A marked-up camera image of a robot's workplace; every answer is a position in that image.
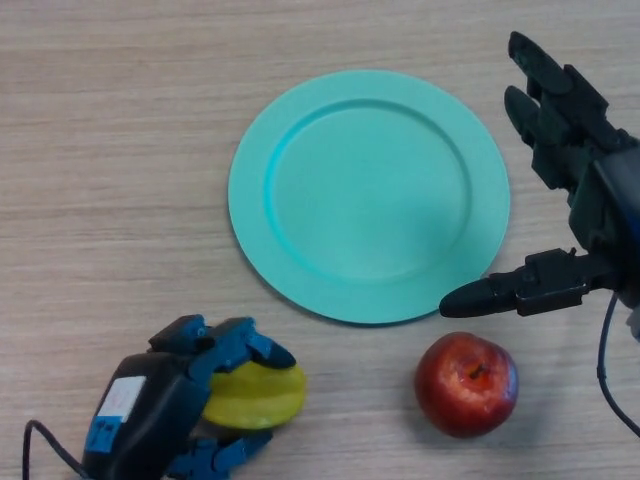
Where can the red apple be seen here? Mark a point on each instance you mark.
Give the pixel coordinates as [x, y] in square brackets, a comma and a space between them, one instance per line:
[465, 387]

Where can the yellow starfruit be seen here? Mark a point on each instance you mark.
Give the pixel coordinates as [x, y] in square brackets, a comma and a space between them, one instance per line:
[260, 400]

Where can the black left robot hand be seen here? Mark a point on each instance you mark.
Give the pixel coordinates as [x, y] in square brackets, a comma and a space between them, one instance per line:
[145, 400]

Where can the teal green round plate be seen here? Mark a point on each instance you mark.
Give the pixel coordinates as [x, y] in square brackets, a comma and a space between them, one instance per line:
[367, 200]

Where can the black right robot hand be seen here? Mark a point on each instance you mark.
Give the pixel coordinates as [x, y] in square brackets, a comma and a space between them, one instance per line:
[605, 205]

